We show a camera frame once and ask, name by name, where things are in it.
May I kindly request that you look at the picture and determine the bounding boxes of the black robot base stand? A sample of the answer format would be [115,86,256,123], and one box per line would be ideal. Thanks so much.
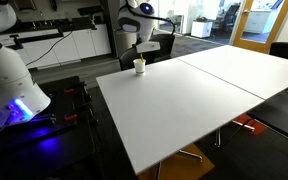
[0,76,94,180]

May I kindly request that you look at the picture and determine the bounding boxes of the white paper cup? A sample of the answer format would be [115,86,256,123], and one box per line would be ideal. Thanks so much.
[133,59,146,74]

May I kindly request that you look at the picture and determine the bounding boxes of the black office chair near cup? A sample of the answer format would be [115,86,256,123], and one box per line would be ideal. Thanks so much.
[119,47,154,71]

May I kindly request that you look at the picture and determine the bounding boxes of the black office chair behind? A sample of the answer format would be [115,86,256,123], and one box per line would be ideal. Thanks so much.
[148,34,175,63]

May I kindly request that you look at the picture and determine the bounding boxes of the white filing cabinet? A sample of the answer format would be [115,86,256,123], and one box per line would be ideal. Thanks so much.
[191,21,212,38]

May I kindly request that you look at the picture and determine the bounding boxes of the white kitchen cabinets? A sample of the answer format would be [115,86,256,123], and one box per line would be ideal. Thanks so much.
[3,23,112,70]

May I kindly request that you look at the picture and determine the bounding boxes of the orange framed glass door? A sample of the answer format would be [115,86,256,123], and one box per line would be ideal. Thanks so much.
[230,0,288,53]

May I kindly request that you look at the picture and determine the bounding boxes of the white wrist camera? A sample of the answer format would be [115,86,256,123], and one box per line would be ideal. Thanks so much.
[136,41,160,53]

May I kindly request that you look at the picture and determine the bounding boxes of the black power cable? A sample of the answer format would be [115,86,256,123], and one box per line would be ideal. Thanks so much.
[25,30,74,68]

